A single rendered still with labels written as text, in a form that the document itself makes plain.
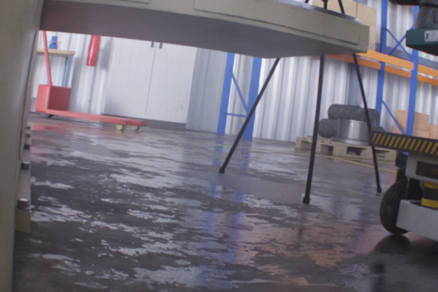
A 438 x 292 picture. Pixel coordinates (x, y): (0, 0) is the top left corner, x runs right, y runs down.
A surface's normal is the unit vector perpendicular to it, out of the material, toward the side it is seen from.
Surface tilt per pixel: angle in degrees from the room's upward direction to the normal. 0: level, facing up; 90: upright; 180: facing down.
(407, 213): 90
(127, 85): 90
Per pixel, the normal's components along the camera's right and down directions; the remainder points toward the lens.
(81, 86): 0.34, 0.08
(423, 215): -0.94, -0.11
